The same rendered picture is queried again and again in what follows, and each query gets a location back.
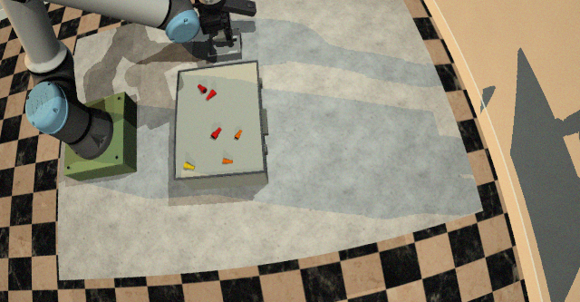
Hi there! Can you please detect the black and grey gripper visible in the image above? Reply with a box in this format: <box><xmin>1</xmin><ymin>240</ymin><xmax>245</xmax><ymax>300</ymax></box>
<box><xmin>195</xmin><ymin>0</ymin><xmax>233</xmax><ymax>46</ymax></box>

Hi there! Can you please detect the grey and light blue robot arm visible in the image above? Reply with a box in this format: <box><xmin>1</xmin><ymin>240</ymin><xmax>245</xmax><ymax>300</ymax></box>
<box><xmin>0</xmin><ymin>0</ymin><xmax>200</xmax><ymax>160</ymax></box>

